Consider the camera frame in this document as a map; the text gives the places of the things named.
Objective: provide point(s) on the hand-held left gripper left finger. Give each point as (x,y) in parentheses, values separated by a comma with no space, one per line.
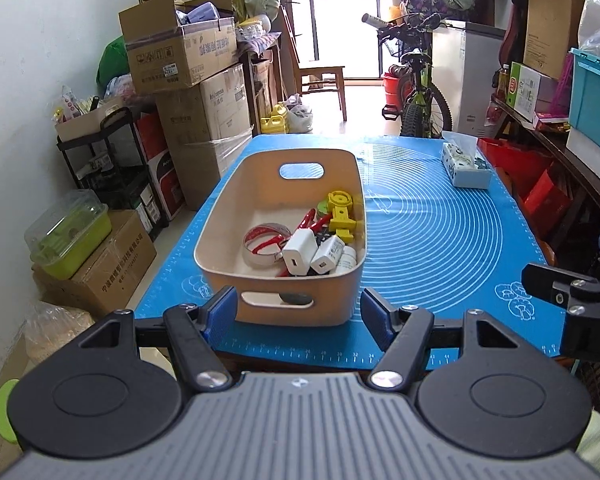
(220,315)

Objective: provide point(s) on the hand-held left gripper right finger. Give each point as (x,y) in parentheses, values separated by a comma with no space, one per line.
(377,317)

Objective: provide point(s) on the beige plastic storage bin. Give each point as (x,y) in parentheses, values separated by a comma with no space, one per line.
(330,305)

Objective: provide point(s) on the large white charger block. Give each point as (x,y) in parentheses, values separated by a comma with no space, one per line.
(300,255)

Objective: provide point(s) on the yellow plastic tool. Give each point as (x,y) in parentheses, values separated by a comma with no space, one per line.
(342,215)

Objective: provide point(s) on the green round plastic toy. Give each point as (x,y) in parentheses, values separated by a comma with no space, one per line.
(322,207)

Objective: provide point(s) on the small white bottle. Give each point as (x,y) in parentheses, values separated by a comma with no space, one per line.
(347,259)

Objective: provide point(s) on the red gift bag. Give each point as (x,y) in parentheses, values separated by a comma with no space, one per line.
(547,205)

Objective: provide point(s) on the dark grey rounded object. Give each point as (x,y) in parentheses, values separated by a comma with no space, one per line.
(296,299)

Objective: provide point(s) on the small white charger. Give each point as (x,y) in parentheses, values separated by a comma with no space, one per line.
(327,255)

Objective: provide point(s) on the white storage box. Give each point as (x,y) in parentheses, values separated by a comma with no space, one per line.
(590,157)

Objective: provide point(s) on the blue silicone baking mat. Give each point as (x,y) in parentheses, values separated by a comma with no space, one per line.
(430,240)

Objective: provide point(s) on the dark wooden side table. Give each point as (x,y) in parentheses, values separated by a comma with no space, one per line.
(570,160)

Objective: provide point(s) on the large taped cardboard box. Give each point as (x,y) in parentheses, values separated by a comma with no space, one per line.
(115,270)

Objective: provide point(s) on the red gift box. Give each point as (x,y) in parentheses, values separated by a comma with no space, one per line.
(515,165)

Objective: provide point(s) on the patterned tissue pack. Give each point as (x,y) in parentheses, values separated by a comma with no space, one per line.
(467,172)

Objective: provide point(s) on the wrapped cardboard box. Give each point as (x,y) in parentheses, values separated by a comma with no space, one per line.
(215,170)

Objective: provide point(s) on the blue plastic crate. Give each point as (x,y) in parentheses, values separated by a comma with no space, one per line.
(595,95)

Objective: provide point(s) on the red white appliance box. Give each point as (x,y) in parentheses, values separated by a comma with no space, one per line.
(162,175)

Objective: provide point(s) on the green container clear lid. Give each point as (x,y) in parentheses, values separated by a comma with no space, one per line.
(70,245)

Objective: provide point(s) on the clear bag of grain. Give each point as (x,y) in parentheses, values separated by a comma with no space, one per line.
(55,335)

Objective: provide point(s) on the black metal rack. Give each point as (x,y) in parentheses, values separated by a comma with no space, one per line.
(125,170)

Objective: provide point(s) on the green white carton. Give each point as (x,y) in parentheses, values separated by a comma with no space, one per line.
(530,90)

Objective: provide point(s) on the cooking oil bottle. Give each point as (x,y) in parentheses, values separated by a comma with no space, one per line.
(503,85)

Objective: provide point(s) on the yellow plastic jug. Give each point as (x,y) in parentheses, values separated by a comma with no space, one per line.
(281,111)
(272,126)

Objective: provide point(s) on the pale printed cardboard box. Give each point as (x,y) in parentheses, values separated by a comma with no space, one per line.
(205,105)

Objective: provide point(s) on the white plastic bag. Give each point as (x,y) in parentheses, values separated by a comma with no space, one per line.
(300,115)

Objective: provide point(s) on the white chest freezer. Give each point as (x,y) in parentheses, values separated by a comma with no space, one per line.
(472,75)

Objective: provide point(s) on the green black bicycle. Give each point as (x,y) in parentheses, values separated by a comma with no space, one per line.
(420,95)

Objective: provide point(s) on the tall brown cardboard box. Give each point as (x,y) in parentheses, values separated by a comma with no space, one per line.
(552,25)

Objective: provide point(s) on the red plastic bucket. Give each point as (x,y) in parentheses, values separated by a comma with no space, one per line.
(392,87)

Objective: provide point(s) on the flat cardboard box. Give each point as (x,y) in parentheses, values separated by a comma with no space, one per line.
(87,122)

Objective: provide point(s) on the green round disc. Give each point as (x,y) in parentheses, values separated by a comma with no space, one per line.
(4,412)

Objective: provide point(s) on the wooden chair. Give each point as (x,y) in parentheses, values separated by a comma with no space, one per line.
(322,72)

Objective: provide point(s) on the open brown cardboard box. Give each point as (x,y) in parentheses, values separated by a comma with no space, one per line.
(180,55)

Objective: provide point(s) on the green plastic bag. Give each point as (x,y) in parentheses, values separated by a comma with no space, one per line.
(111,62)

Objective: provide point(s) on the glass balcony door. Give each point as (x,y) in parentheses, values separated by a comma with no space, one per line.
(340,25)

